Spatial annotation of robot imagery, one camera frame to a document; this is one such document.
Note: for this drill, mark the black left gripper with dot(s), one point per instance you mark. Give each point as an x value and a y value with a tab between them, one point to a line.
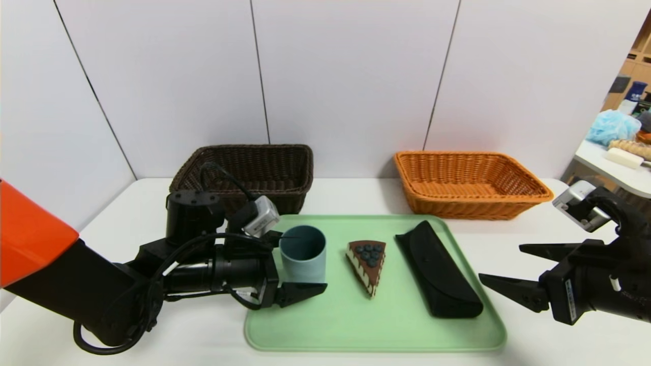
268	283

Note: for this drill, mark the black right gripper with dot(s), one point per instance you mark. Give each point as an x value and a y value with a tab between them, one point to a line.
563	291

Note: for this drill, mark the blue-grey plastic cup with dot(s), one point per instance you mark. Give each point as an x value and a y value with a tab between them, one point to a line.
305	264

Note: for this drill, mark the chocolate blueberry cake slice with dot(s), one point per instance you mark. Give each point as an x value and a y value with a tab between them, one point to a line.
368	264

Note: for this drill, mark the black glasses case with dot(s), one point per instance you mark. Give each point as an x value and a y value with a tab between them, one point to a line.
438	274

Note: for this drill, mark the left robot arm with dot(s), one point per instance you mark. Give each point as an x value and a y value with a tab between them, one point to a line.
61	284

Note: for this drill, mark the dark brown wicker basket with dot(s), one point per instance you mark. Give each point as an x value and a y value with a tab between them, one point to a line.
285	173

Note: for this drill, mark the orange wicker basket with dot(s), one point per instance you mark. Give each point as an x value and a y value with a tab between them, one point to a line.
457	208

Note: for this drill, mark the light green plastic tray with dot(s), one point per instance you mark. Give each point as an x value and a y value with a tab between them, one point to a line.
346	320

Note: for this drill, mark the white side table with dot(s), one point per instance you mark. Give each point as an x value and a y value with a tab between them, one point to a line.
628	178

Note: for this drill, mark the cream white bar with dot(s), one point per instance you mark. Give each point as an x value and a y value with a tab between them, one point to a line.
623	158

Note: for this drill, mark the beige knobbly wooden brush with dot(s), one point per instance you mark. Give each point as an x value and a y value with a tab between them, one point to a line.
634	148

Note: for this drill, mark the light blue bath sponge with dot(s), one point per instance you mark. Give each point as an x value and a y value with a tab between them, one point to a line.
610	128

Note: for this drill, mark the orange brown bowl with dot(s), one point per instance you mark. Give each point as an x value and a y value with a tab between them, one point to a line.
645	137

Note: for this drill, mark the dark grey pouch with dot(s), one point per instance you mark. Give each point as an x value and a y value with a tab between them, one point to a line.
646	122

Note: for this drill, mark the blue and white bottle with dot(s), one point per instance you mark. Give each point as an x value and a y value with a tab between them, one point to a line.
634	95

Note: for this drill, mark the wooden shelf unit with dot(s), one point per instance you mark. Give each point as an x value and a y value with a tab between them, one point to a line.
639	67

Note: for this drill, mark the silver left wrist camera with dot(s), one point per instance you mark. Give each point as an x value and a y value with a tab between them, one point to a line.
264	216

